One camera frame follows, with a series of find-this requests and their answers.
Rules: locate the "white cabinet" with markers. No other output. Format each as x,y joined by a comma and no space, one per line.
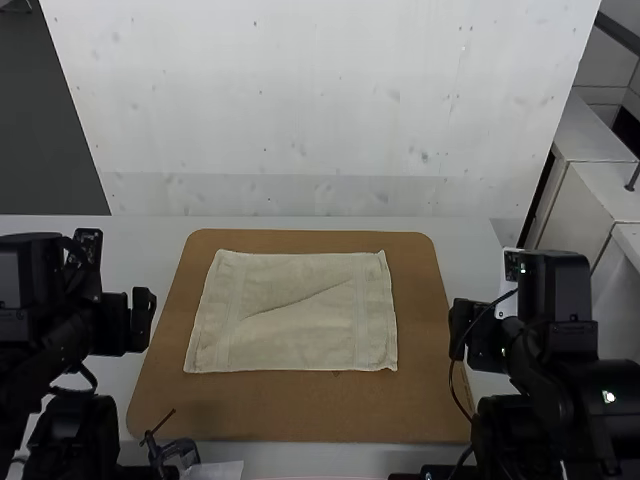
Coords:
595,200

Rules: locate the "pale towel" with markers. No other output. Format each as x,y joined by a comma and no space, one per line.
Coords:
295,320

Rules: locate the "black clamp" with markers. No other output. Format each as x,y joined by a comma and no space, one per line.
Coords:
165,447

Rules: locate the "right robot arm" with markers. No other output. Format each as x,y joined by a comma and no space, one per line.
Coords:
560,350

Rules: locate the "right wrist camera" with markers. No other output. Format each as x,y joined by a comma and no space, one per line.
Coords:
511,264

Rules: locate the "cork mat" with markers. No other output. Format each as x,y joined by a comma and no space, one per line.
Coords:
300,405

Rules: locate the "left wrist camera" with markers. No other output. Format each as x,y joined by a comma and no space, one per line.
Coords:
88,246

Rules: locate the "silver foil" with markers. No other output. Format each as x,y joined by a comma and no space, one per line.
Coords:
215,471

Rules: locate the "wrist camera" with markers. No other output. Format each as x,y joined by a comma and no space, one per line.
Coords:
88,246
511,264

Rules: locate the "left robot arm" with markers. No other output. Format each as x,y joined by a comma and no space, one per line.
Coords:
30,320

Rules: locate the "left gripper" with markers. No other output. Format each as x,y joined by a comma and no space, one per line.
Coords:
120,322

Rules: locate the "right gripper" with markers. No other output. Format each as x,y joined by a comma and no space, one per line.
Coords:
475,332

